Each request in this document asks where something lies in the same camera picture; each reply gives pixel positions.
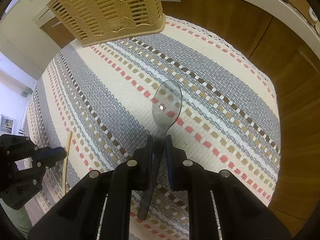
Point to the tan plastic utensil basket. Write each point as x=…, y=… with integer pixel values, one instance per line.
x=98, y=21

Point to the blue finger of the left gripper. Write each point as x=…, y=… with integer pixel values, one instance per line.
x=48, y=153

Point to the clear plastic spoon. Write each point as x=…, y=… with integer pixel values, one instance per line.
x=166, y=108

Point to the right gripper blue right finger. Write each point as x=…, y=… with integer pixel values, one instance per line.
x=177, y=174

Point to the wooden chopstick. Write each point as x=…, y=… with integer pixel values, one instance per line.
x=65, y=161

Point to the striped woven tablecloth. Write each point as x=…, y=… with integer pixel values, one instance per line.
x=104, y=205

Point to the person's left forearm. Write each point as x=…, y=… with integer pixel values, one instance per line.
x=19, y=218

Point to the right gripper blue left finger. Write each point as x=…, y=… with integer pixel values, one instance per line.
x=142, y=171

